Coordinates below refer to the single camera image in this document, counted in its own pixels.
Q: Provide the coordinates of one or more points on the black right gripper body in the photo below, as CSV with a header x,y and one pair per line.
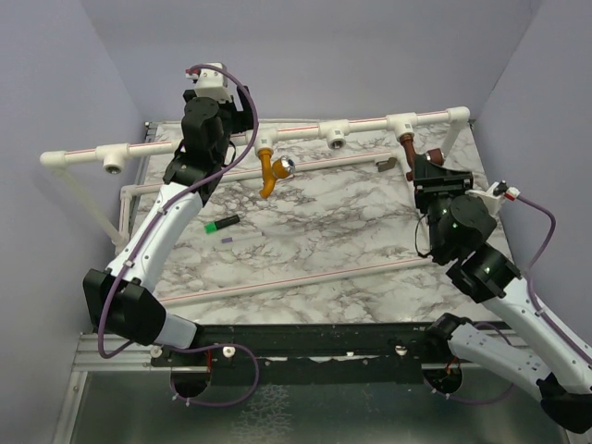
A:
x,y
436,204

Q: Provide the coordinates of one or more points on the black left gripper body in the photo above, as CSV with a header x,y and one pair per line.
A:
x,y
236,122

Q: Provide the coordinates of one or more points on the brown water faucet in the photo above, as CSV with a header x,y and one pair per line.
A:
x,y
434,155

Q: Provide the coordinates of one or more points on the orange water faucet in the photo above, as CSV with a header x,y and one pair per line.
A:
x,y
273,171

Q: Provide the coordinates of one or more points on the white PVC pipe frame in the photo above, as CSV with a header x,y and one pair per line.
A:
x,y
334,132

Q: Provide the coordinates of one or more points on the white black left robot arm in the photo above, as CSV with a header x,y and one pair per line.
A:
x,y
120,298

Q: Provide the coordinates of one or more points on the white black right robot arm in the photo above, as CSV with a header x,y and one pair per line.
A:
x,y
556,369

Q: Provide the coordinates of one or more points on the beige stapler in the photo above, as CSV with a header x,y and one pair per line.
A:
x,y
386,164

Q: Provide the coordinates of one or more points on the green black marker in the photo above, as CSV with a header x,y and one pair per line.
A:
x,y
221,224

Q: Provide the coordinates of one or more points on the purple white marker pen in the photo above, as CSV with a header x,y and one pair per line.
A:
x,y
243,237

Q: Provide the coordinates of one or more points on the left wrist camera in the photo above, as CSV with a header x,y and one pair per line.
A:
x,y
207,83

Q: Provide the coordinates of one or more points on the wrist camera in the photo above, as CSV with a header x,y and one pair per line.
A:
x,y
495,196
207,83

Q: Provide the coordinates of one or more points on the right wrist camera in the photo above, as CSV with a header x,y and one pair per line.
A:
x,y
495,196

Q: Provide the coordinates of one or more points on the black table edge rail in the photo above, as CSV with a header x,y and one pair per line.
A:
x,y
316,354

